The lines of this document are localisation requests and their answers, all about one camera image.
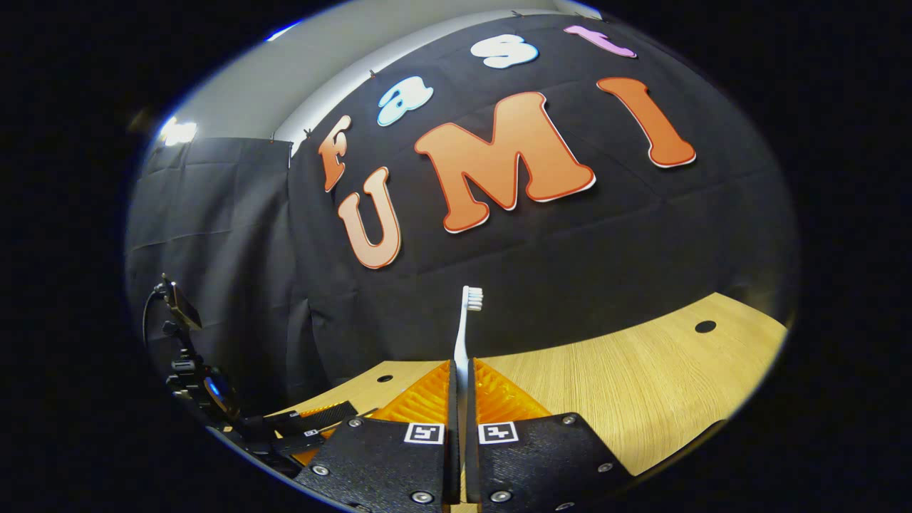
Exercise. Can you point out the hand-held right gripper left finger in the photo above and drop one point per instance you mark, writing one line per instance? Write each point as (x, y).
(385, 463)

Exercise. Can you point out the black backdrop cloth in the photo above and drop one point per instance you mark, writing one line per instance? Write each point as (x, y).
(570, 235)

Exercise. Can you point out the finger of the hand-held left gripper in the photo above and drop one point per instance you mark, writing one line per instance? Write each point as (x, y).
(303, 443)
(313, 415)

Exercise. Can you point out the white toothbrush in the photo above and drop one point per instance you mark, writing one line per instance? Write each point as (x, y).
(462, 342)

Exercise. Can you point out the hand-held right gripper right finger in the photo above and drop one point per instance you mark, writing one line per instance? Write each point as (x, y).
(541, 463)

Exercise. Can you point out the ceiling light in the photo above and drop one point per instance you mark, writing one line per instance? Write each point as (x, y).
(178, 132)

